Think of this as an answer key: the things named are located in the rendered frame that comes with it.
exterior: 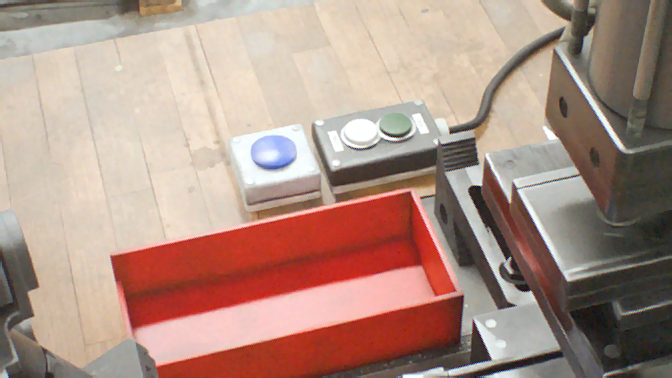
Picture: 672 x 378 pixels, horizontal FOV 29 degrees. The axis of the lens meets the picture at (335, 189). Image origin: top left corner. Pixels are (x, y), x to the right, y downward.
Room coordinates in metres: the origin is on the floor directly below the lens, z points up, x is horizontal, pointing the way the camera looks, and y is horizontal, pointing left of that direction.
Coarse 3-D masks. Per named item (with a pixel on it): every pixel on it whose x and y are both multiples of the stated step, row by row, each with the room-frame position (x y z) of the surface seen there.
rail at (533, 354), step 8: (528, 352) 0.54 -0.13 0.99; (536, 352) 0.54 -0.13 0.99; (544, 352) 0.54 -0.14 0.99; (552, 352) 0.54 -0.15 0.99; (560, 352) 0.54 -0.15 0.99; (496, 360) 0.53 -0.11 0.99; (504, 360) 0.53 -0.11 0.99; (512, 360) 0.53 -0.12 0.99; (520, 360) 0.53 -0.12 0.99; (528, 360) 0.53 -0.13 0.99; (456, 368) 0.53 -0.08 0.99; (464, 368) 0.53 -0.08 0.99; (472, 368) 0.53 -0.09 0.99; (480, 368) 0.53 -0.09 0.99; (488, 368) 0.53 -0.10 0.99; (496, 368) 0.53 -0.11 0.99; (504, 368) 0.53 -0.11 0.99; (448, 376) 0.52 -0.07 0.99; (456, 376) 0.52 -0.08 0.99; (464, 376) 0.52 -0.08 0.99
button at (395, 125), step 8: (392, 112) 0.85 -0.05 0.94; (384, 120) 0.84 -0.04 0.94; (392, 120) 0.84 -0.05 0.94; (400, 120) 0.84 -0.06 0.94; (408, 120) 0.84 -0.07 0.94; (384, 128) 0.83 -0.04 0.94; (392, 128) 0.83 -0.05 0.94; (400, 128) 0.83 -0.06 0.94; (408, 128) 0.83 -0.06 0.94; (392, 136) 0.82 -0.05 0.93; (400, 136) 0.82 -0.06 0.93
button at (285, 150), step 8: (264, 136) 0.82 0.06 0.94; (272, 136) 0.82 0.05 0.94; (280, 136) 0.82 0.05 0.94; (256, 144) 0.81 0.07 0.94; (264, 144) 0.81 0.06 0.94; (272, 144) 0.81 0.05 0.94; (280, 144) 0.81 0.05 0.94; (288, 144) 0.81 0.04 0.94; (256, 152) 0.80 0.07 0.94; (264, 152) 0.80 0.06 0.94; (272, 152) 0.80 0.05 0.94; (280, 152) 0.80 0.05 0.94; (288, 152) 0.80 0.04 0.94; (256, 160) 0.79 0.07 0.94; (264, 160) 0.79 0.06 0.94; (272, 160) 0.79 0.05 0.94; (280, 160) 0.79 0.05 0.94; (288, 160) 0.79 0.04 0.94; (272, 168) 0.79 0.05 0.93
